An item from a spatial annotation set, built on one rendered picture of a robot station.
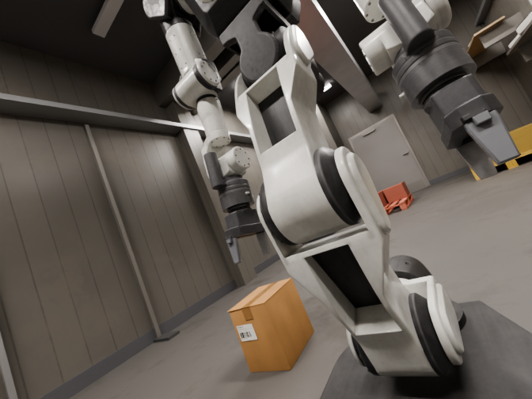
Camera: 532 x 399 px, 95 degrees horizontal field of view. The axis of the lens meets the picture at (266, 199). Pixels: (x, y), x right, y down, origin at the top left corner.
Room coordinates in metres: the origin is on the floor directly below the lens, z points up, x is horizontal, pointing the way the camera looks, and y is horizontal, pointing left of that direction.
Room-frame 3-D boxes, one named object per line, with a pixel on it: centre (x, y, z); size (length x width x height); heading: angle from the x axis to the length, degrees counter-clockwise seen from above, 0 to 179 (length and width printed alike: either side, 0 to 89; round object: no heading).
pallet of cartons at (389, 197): (4.91, -2.18, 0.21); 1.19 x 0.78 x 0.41; 146
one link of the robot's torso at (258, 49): (0.61, -0.18, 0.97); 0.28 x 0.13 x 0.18; 147
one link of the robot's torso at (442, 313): (0.59, -0.17, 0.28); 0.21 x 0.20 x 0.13; 147
